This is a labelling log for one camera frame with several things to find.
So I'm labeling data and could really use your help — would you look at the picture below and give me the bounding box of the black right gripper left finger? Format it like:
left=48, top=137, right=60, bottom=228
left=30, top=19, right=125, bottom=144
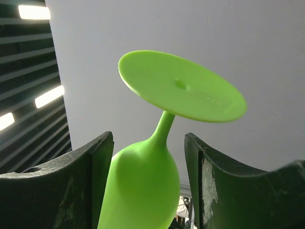
left=0, top=131, right=114, bottom=229

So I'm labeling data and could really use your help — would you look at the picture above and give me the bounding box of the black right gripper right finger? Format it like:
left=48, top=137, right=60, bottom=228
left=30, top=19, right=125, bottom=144
left=184, top=133, right=305, bottom=229

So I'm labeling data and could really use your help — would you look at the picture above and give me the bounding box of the green plastic wine glass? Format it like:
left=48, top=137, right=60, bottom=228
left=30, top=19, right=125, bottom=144
left=98, top=50, right=247, bottom=229

